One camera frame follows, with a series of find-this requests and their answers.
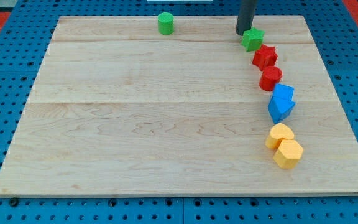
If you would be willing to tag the green star block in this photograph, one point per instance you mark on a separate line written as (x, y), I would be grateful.
(252, 39)

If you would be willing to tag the red star block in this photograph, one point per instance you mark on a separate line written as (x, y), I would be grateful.
(265, 56)

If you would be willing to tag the wooden board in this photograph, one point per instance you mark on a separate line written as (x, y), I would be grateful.
(119, 110)

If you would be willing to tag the green cylinder block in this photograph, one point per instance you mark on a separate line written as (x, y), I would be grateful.
(166, 23)

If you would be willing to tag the red cylinder block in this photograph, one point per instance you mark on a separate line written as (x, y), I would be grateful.
(271, 75)

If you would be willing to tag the blue triangle block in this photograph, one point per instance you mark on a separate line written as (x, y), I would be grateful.
(279, 109)

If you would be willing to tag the yellow heart block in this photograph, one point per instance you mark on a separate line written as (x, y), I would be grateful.
(277, 134)

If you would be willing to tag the blue cube block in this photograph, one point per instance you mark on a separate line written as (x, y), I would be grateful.
(283, 91)

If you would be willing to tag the yellow hexagon block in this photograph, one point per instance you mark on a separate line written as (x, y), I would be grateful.
(288, 154)

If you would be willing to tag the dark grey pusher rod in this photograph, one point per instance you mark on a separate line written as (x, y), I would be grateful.
(245, 16)

